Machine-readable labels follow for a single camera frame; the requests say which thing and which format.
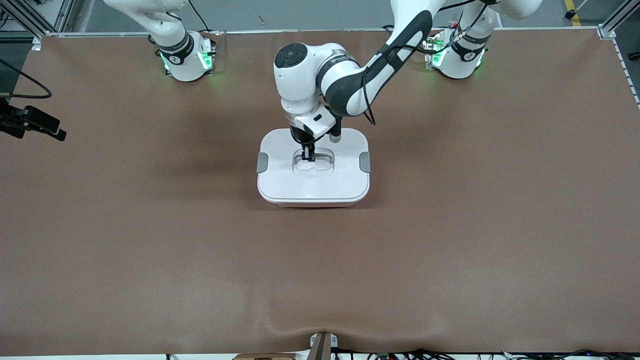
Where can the aluminium table edge rail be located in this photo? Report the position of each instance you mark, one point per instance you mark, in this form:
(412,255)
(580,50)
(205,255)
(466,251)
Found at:
(300,31)

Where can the white box lid grey latches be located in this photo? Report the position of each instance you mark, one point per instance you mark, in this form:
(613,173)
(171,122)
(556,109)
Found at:
(310,190)

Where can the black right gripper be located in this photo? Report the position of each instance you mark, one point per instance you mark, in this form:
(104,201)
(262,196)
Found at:
(15,121)

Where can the brown cardboard piece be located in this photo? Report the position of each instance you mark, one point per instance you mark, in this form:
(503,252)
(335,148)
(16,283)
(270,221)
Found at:
(265,357)

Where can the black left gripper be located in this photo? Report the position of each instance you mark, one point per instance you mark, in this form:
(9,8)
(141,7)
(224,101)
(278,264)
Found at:
(299,135)

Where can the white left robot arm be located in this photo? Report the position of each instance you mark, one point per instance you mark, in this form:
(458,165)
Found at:
(350,85)

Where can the aluminium frame post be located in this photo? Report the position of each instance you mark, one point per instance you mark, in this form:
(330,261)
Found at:
(620,15)
(67,12)

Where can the brown table cover mat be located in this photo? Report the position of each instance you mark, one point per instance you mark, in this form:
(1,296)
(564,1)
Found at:
(320,275)

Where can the pink plastic box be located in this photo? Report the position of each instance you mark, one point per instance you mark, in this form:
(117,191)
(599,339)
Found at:
(315,206)

